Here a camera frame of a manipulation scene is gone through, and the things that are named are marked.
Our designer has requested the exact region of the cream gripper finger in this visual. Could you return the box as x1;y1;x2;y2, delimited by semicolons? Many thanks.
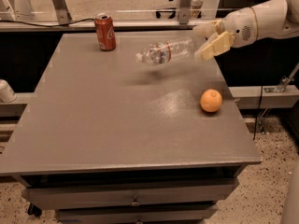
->
192;20;224;37
194;31;235;61

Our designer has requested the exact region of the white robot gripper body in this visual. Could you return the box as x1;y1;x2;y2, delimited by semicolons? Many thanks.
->
222;7;257;48

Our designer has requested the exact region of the clear plastic water bottle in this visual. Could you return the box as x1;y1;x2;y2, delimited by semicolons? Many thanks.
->
135;37;196;65

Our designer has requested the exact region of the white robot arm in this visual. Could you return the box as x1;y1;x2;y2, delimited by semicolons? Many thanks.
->
192;0;299;61

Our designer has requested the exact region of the orange fruit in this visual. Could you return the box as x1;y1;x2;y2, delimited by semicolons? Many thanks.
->
200;89;222;113

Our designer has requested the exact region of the orange soda can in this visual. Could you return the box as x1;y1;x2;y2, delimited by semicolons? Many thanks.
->
94;13;116;51

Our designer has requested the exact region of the grey drawer cabinet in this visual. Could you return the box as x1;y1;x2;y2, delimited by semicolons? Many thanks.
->
0;30;263;224

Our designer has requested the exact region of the upper grey drawer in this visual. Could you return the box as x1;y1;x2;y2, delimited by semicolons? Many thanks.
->
22;178;239;210

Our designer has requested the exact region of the grey drawer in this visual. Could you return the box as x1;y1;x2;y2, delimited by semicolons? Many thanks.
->
22;178;239;210
56;203;217;224

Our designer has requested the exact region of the lower grey drawer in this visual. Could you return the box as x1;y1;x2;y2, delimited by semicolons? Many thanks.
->
56;203;217;224

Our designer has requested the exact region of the black caster wheel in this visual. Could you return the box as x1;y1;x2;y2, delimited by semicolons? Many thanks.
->
27;203;42;217

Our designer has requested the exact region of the grey metal post centre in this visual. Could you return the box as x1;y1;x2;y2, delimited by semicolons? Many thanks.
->
177;0;191;25

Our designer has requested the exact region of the black cable on rail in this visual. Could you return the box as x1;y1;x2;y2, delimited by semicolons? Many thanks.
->
0;17;95;28

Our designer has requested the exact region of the grey metal bracket left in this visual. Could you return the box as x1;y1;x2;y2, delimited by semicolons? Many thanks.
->
51;0;72;25

